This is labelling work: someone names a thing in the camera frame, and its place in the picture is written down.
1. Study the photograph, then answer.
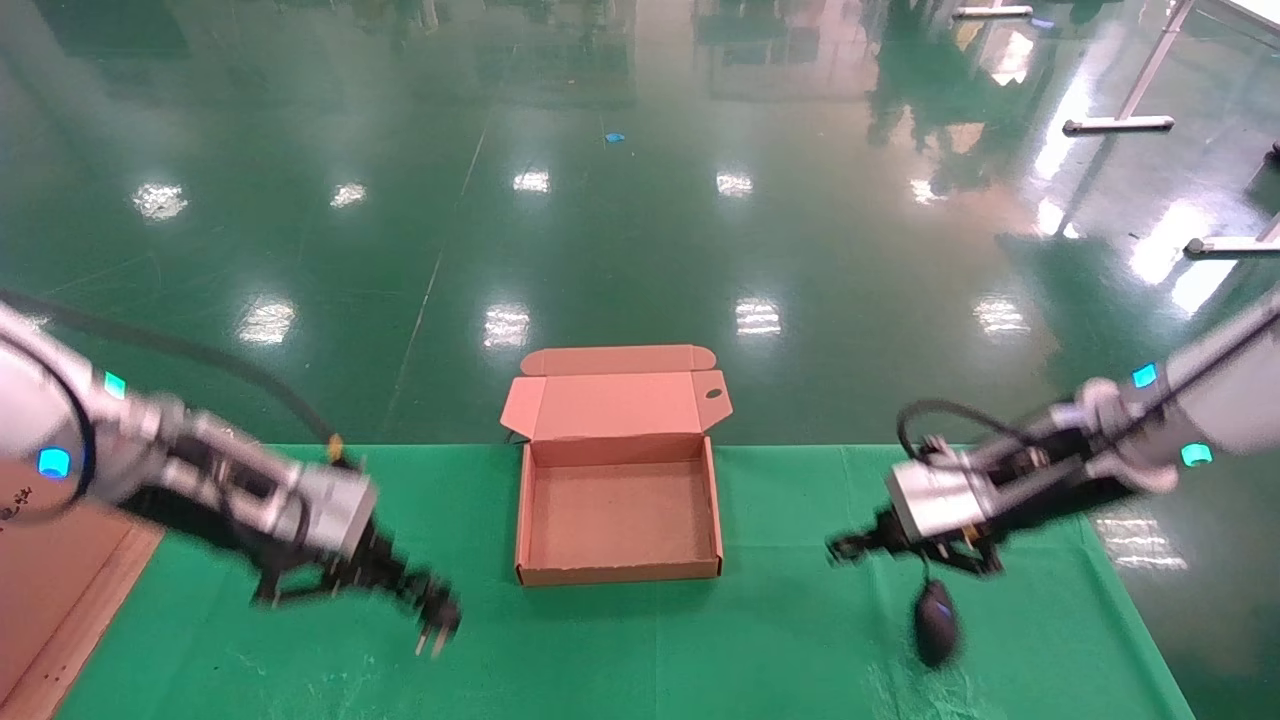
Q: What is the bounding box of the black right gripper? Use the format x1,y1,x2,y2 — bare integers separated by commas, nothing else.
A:
826,428,1136,579

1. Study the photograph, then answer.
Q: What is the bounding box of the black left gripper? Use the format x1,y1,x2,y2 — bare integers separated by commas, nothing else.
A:
125,415,451,613

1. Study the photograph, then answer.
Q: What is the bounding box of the black wired computer mouse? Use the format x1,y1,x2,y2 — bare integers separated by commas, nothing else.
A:
911,552,962,670

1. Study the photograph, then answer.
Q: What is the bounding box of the black plug with cord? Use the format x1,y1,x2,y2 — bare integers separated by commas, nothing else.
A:
413,580,464,662

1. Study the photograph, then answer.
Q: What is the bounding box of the open brown cardboard box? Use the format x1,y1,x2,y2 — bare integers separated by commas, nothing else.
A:
500,345,734,588

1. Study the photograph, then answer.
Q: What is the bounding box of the green table cloth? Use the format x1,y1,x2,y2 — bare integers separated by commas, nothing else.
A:
55,443,1198,720

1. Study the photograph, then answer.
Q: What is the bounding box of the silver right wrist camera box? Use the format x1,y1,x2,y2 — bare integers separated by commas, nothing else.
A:
886,463,993,548

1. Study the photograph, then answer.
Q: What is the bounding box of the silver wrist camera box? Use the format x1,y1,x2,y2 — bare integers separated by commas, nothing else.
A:
283,463,379,559
886,463,993,548

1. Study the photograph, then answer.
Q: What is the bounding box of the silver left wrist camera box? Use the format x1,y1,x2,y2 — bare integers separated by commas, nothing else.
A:
283,463,379,559

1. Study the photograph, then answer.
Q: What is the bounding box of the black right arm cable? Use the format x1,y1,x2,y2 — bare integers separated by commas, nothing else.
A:
896,399,1046,471

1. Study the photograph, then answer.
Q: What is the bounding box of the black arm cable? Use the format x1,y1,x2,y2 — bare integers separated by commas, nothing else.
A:
0,288,361,473
896,399,1046,471

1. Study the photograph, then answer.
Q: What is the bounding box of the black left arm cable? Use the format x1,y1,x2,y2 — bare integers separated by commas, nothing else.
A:
0,288,361,473

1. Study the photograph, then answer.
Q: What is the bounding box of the white table leg frame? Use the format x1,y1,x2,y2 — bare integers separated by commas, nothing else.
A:
1184,212,1280,260
1062,0,1198,137

